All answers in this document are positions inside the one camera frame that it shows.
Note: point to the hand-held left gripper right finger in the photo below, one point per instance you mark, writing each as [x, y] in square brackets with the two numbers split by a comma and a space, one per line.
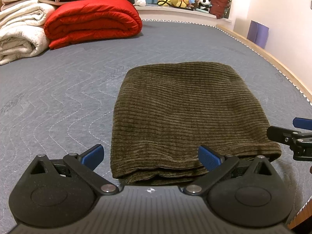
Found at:
[209, 157]

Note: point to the panda plush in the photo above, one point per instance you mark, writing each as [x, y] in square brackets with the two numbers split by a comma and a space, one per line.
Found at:
[206, 2]

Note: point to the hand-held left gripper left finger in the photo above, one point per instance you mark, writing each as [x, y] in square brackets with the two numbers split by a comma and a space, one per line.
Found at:
[93, 156]

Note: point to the white window ledge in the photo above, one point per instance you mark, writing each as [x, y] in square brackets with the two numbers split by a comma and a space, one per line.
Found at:
[175, 11]

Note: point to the white folded blanket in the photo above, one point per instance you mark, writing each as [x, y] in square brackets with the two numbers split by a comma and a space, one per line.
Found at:
[19, 29]

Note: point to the wooden bed frame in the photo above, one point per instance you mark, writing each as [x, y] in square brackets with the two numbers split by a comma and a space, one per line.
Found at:
[280, 61]

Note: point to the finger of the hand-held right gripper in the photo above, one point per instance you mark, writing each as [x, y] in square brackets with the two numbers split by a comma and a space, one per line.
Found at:
[276, 134]
[302, 122]

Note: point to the dark red cushion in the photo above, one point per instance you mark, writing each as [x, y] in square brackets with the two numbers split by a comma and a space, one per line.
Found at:
[220, 2]

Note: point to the red folded quilt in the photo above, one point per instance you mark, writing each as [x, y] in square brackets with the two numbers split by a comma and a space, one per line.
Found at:
[92, 19]

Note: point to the grey quilted mattress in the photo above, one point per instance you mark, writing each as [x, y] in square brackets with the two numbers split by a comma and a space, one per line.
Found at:
[61, 78]

